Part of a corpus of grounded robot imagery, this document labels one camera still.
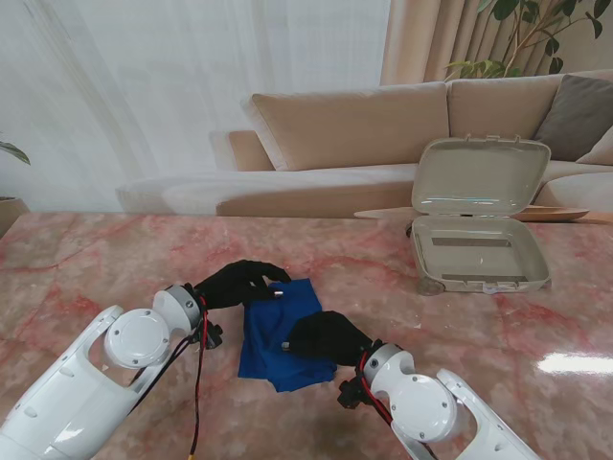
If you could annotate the small green plant leaf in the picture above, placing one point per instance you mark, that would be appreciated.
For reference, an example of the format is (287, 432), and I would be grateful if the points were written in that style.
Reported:
(16, 152)

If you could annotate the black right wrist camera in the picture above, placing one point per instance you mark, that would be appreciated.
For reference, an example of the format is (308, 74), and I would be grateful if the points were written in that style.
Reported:
(352, 394)

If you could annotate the oval wooden tray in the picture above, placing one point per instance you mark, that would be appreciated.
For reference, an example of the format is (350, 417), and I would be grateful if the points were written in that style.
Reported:
(551, 214)

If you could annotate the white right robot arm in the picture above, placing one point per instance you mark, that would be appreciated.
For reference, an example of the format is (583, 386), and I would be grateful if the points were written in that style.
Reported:
(421, 402)

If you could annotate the blue shirt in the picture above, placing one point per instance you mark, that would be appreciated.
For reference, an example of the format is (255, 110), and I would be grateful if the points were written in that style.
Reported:
(263, 350)

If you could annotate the beige drape curtain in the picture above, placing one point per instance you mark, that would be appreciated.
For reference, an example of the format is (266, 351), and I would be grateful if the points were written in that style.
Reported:
(416, 43)

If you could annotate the beige hard suitcase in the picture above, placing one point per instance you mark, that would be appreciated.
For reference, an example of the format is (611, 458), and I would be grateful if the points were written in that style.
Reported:
(479, 177)

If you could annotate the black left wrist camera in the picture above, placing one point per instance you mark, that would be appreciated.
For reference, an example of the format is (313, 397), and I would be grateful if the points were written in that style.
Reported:
(213, 337)

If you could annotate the tall green leafy plant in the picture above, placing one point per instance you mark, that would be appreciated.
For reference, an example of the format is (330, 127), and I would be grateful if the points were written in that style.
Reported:
(479, 69)

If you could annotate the beige sectional sofa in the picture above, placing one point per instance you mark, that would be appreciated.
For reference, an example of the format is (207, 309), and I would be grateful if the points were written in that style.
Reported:
(349, 129)

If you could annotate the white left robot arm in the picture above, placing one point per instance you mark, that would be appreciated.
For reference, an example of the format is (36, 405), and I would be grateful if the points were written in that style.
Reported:
(96, 383)

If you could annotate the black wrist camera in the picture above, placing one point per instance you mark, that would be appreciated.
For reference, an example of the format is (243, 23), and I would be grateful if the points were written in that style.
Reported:
(352, 394)
(213, 337)

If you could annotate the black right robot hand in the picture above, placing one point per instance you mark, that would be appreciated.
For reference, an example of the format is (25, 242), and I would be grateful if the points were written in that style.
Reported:
(330, 338)

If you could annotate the beige sofa cushion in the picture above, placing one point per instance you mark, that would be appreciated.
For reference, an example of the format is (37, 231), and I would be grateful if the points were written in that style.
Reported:
(601, 153)

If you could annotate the white sheer curtain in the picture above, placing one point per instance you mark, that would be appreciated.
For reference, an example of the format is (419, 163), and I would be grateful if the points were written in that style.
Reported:
(143, 96)

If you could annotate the grey sofa cushion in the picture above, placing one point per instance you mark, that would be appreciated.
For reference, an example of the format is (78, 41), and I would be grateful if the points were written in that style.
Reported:
(579, 115)

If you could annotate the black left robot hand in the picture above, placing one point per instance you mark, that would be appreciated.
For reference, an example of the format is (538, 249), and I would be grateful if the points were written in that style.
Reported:
(234, 285)

